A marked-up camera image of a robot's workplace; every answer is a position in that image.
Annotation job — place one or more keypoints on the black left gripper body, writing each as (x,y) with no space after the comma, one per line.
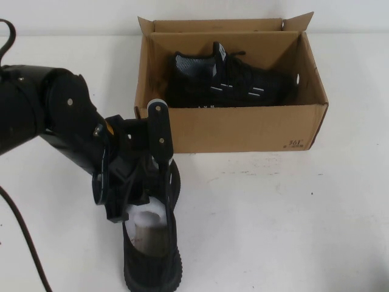
(133,137)

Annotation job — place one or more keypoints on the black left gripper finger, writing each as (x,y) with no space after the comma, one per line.
(161,130)

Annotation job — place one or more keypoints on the black knit sneaker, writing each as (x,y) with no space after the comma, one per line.
(243,82)
(152,264)

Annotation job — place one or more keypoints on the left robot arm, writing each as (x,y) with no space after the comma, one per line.
(36,100)

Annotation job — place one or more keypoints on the white foam shoe stuffing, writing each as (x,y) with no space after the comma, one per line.
(146,217)

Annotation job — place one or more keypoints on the brown cardboard shoe box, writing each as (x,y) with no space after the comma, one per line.
(243,127)

